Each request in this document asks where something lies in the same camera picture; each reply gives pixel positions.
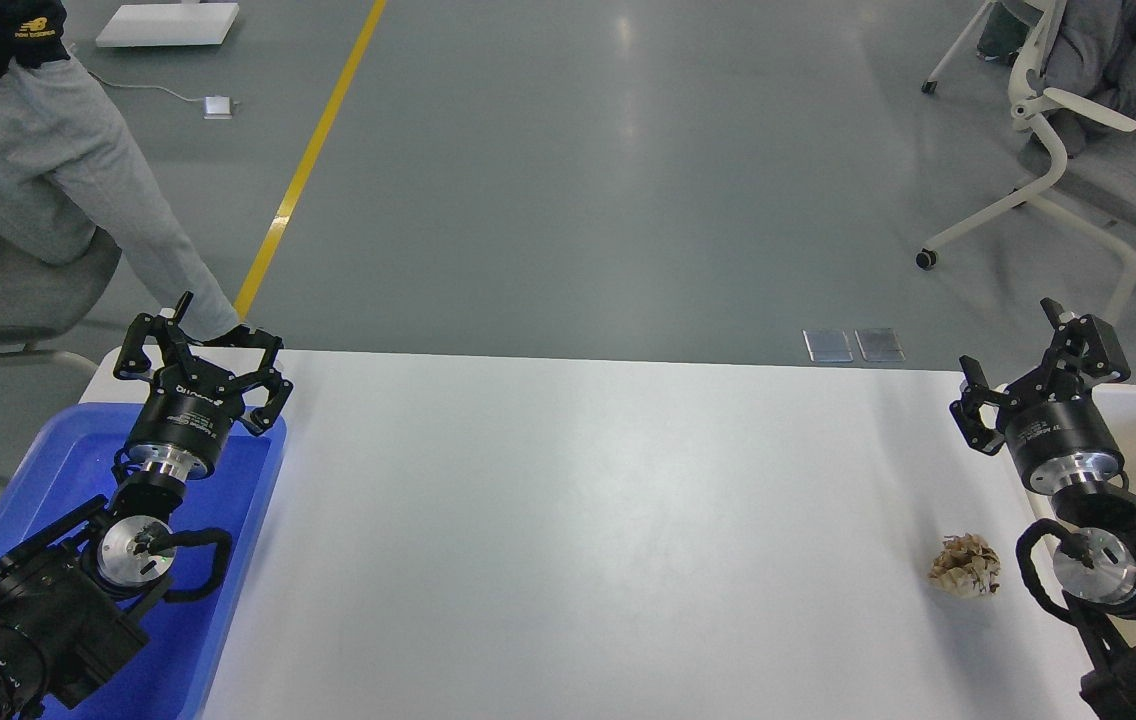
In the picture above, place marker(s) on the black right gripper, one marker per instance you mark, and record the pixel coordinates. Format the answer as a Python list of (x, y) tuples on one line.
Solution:
[(1053, 442)]

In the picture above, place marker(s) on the left metal floor plate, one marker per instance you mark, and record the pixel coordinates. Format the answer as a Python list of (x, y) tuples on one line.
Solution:
[(828, 346)]

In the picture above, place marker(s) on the person in grey sweatpants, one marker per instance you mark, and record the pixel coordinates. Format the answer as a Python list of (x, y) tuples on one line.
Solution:
[(70, 168)]

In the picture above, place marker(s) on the right metal floor plate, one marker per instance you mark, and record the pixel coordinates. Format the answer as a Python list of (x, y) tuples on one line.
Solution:
[(879, 345)]

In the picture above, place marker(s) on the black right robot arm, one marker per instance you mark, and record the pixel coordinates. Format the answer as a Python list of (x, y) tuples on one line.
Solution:
[(1079, 565)]

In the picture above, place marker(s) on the brown paper ball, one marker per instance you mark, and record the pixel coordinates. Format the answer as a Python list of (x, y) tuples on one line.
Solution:
[(966, 567)]

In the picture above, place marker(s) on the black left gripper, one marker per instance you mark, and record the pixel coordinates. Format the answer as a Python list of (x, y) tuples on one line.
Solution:
[(187, 416)]

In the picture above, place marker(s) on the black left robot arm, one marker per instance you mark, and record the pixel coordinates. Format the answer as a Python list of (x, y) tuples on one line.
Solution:
[(73, 594)]

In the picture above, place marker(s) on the white flat board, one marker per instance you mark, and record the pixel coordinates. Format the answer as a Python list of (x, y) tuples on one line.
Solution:
[(183, 24)]

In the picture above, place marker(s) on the grey jacket on chair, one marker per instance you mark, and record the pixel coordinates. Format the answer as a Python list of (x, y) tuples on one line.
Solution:
[(1093, 55)]

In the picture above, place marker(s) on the metal floor plate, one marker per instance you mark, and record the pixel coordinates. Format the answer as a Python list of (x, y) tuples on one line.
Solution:
[(879, 345), (828, 346)]

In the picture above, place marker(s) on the small white floor box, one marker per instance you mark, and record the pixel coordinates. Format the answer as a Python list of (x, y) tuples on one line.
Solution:
[(217, 107)]

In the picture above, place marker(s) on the grey chair at left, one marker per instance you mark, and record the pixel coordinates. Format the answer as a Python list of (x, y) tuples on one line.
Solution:
[(40, 302)]

